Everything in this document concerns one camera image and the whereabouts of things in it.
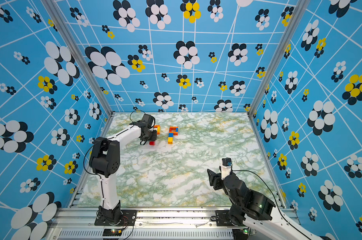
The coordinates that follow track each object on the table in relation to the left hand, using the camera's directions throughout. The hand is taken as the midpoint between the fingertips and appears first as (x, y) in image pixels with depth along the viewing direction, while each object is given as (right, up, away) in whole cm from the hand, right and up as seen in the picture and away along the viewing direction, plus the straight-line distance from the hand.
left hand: (155, 136), depth 101 cm
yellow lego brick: (+10, -3, +1) cm, 10 cm away
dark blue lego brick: (+10, +1, +3) cm, 11 cm away
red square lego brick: (-2, -4, -3) cm, 6 cm away
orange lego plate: (+11, +5, +7) cm, 14 cm away
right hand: (+35, -14, -29) cm, 48 cm away
